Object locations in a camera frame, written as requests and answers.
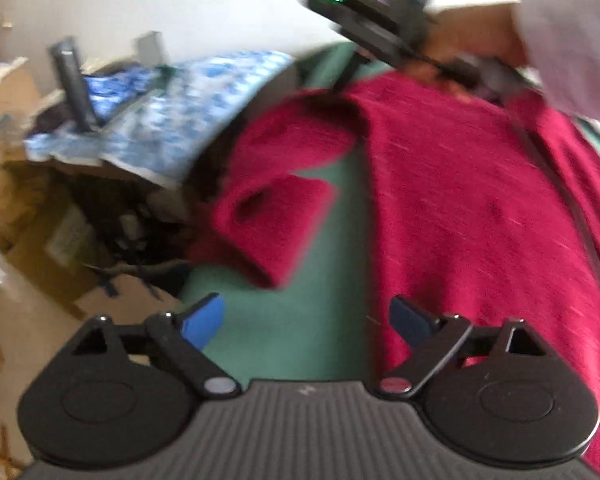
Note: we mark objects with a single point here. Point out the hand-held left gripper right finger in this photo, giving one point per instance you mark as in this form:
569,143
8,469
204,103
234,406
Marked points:
409,320

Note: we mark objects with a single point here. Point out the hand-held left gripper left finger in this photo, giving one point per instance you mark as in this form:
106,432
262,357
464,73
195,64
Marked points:
202,317

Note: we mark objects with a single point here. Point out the grey upright panel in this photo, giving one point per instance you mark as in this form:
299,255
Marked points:
152,46

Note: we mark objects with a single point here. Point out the red knitted sweater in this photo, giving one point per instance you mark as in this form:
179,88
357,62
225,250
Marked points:
455,210

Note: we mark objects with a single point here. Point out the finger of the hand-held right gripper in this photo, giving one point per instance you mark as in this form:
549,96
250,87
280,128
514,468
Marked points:
349,72

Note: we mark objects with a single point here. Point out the green table cover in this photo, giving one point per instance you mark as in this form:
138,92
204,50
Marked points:
325,310

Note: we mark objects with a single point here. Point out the person's right forearm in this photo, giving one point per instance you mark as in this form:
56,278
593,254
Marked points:
570,35

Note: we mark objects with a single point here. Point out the dark grey post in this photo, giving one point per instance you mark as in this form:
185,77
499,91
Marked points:
74,85

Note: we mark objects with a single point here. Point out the cardboard box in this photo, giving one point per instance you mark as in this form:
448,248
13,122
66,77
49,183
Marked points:
39,240
9,105

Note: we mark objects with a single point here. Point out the blue patterned cloth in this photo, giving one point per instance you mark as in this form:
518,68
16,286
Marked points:
179,110

